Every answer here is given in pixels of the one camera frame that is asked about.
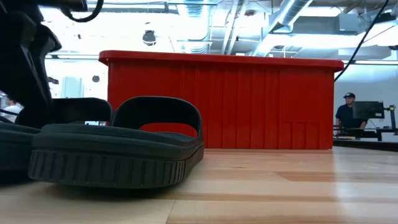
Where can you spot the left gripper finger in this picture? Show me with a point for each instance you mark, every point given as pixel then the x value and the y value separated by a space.
pixel 25 62

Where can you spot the black ceiling dome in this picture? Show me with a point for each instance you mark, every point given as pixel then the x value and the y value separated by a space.
pixel 149 38

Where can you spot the rectangular grey ceiling duct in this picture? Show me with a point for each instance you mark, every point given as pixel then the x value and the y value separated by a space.
pixel 320 25

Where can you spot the black rubber slide sandal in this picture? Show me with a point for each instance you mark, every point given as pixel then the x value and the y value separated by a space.
pixel 81 109
pixel 109 155

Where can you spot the black desk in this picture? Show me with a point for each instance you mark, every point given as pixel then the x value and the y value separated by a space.
pixel 373 134

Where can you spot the corrugated silver ceiling duct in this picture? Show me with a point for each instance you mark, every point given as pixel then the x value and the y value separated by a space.
pixel 194 9

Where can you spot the black round wall fixture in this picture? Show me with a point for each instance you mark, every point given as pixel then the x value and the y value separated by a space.
pixel 95 78

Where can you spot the red plastic bin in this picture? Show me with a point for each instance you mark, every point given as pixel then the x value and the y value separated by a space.
pixel 248 102

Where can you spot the black computer monitor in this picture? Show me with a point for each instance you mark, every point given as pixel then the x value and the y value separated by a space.
pixel 368 109

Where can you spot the person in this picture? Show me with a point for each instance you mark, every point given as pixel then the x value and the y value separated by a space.
pixel 346 116
pixel 12 117

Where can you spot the white column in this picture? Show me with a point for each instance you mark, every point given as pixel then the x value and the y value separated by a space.
pixel 71 88

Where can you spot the dark wall fixture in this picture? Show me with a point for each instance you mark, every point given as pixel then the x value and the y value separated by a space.
pixel 53 80

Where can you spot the round silver ceiling duct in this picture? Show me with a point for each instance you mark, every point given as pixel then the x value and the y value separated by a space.
pixel 289 12

